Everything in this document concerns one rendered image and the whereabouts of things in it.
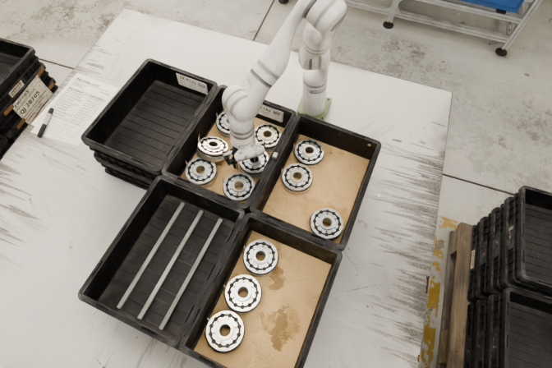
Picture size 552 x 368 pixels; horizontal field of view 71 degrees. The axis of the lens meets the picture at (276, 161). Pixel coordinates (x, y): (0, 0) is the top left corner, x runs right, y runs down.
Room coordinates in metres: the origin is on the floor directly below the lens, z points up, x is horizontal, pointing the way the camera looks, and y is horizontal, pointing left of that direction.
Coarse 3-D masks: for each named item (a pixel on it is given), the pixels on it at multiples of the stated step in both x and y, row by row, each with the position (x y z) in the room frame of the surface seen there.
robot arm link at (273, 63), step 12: (300, 0) 0.79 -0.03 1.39; (312, 0) 0.78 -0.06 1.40; (300, 12) 0.78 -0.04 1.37; (288, 24) 0.76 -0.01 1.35; (276, 36) 0.75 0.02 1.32; (288, 36) 0.75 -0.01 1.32; (276, 48) 0.72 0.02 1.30; (288, 48) 0.73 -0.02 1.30; (264, 60) 0.70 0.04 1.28; (276, 60) 0.70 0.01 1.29; (288, 60) 0.72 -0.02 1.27; (264, 72) 0.68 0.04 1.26; (276, 72) 0.68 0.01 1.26
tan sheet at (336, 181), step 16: (288, 160) 0.69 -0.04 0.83; (336, 160) 0.70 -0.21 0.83; (352, 160) 0.70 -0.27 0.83; (368, 160) 0.70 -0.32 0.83; (320, 176) 0.63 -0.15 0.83; (336, 176) 0.64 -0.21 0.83; (352, 176) 0.64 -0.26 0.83; (272, 192) 0.56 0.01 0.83; (320, 192) 0.57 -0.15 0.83; (336, 192) 0.57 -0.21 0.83; (352, 192) 0.58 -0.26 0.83; (272, 208) 0.50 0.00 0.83; (288, 208) 0.51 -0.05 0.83; (304, 208) 0.51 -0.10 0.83; (320, 208) 0.51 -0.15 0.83; (336, 208) 0.52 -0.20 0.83; (304, 224) 0.45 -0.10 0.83; (336, 240) 0.41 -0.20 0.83
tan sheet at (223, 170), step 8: (256, 120) 0.85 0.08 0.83; (216, 128) 0.80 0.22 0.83; (280, 128) 0.82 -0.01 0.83; (216, 136) 0.77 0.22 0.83; (224, 160) 0.67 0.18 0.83; (224, 168) 0.64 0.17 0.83; (232, 168) 0.64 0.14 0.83; (184, 176) 0.60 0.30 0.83; (224, 176) 0.61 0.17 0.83; (216, 184) 0.58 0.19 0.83
